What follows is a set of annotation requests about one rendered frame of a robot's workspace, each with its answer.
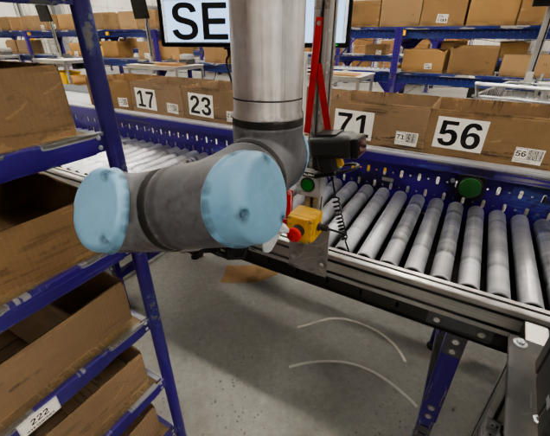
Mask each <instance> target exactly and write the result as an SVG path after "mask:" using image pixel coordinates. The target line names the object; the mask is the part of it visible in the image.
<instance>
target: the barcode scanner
mask: <svg viewBox="0 0 550 436"><path fill-rule="evenodd" d="M366 149H367V137H366V135H365V134H364V133H359V134H358V133H357V132H355V131H343V130H322V131H320V132H319V133H317V134H315V135H313V136H312V137H311V138H310V140H309V150H310V155H311V156H312V157H314V158H316V159H317V163H318V168H319V171H318V172H317V173H316V174H314V177H315V178H321V177H329V176H335V175H336V171H340V170H341V168H340V167H342V166H343V165H344V162H343V159H348V158H353V159H357V158H359V157H360V156H361V155H362V154H363V153H365V151H366Z"/></svg>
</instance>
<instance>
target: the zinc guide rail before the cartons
mask: <svg viewBox="0 0 550 436"><path fill-rule="evenodd" d="M68 104H69V105H70V106H78V107H84V108H90V109H95V107H94V105H88V104H81V103H75V102H69V101H68ZM114 110H115V112H117V113H123V114H129V115H135V116H140V117H146V118H152V119H162V120H168V121H175V122H180V123H186V124H191V125H202V126H208V127H214V128H220V129H225V130H231V131H232V130H233V126H232V125H224V124H218V123H212V122H207V121H200V120H194V119H183V118H177V117H170V116H164V115H158V114H153V113H147V112H135V111H129V110H123V109H117V108H114ZM366 151H372V152H378V153H383V154H389V155H395V156H401V157H411V158H417V159H423V160H428V161H434V162H440V163H446V164H456V165H462V166H468V167H474V168H479V169H486V170H496V171H501V172H508V173H513V174H519V175H524V176H535V177H541V178H546V179H550V171H546V170H535V169H529V168H522V167H516V166H510V165H504V164H498V163H487V162H481V161H475V160H469V159H462V158H456V157H445V156H440V155H433V154H427V153H421V152H415V151H403V150H397V149H391V148H386V147H380V146H373V145H367V149H366Z"/></svg>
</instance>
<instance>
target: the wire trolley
mask: <svg viewBox="0 0 550 436"><path fill-rule="evenodd" d="M507 83H514V85H510V84H507ZM516 84H521V85H516ZM522 84H525V85H529V86H523V85H522ZM530 85H537V86H536V87H533V86H530ZM478 86H483V87H491V88H488V89H485V90H483V91H481V92H479V91H478ZM538 86H543V87H538ZM545 86H549V87H545ZM498 87H499V89H498ZM496 88H497V90H496ZM502 88H503V89H504V91H505V88H513V90H514V89H520V91H521V89H524V90H534V94H535V91H542V93H543V92H544V91H546V92H550V84H544V83H532V82H520V81H506V82H504V83H502V84H499V83H488V82H475V93H474V94H472V95H471V97H474V98H475V97H476V98H477V99H478V98H479V99H487V100H490V99H491V100H499V101H502V100H507V101H516V102H523V103H524V102H527V103H535V104H545V105H550V102H548V101H550V100H549V97H550V94H549V96H548V99H547V101H541V100H546V99H541V96H542V94H541V96H540V99H538V100H533V99H534V95H533V98H532V99H530V98H526V96H527V93H528V91H527V93H526V96H525V98H520V97H519V94H520V92H519V94H518V97H511V95H512V93H511V95H510V96H503V93H504V91H503V89H502ZM489 90H490V92H488V91H489ZM491 90H492V92H491ZM493 90H494V92H495V94H494V92H493ZM499 90H500V92H499ZM513 90H512V92H513ZM497 91H498V92H497ZM484 92H485V93H484ZM502 92H503V93H502ZM483 93H484V95H482V94H483ZM492 93H493V94H492ZM496 93H497V95H498V97H497V95H496ZM498 93H499V94H500V96H501V97H500V96H499V94H498ZM485 94H486V95H485ZM487 94H488V96H487ZM490 94H491V95H490ZM493 95H494V96H493ZM495 95H496V96H495ZM504 97H510V98H504ZM474 98H473V99H474ZM513 98H517V99H513ZM518 98H519V99H518ZM546 199H547V196H546V195H544V196H543V197H542V200H541V202H542V203H544V202H545V201H546Z"/></svg>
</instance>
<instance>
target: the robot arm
mask: <svg viewBox="0 0 550 436"><path fill-rule="evenodd" d="M228 14H229V30H230V48H231V64H232V82H233V112H232V119H233V143H231V144H230V145H228V146H226V147H225V148H224V149H222V150H220V151H218V152H216V153H215V154H213V155H211V156H210V157H207V158H204V159H202V160H199V161H195V162H191V163H183V164H178V165H174V166H170V167H165V168H161V169H156V170H148V171H144V172H139V173H130V172H125V171H122V170H121V169H119V168H115V167H113V168H97V169H96V170H93V171H91V172H90V173H89V174H88V175H87V176H86V177H85V178H84V179H83V181H82V182H81V184H80V186H79V188H78V190H77V193H76V196H75V199H74V229H75V232H76V234H77V236H78V238H79V240H80V242H81V243H82V245H83V246H84V247H86V248H87V249H89V250H90V251H93V252H95V253H106V254H109V255H112V254H115V253H155V252H187V253H190V254H192V255H193V256H195V257H196V258H199V257H203V254H204V253H212V254H214V255H217V256H219V257H222V258H224V259H226V260H244V259H245V257H246V253H247V250H248V248H249V247H251V246H253V245H259V244H262V250H263V252H265V253H269V252H270V251H271V250H272V249H273V247H274V245H275V244H276V242H277V240H278V238H279V236H280V235H281V234H282V233H289V230H290V229H289V228H288V227H287V226H286V225H285V224H284V223H283V219H284V218H285V213H286V205H287V195H286V192H287V191H288V190H289V189H290V188H291V187H292V186H294V185H295V184H296V183H297V182H298V181H299V180H300V178H301V177H302V175H303V174H304V172H305V170H306V167H307V164H308V161H309V155H310V152H309V146H308V143H307V140H306V138H305V136H304V134H303V129H304V112H303V109H302V105H303V83H304V40H305V18H306V0H228ZM218 250H219V251H218ZM242 250H243V251H242ZM217 251H218V253H217ZM234 256H240V257H234Z"/></svg>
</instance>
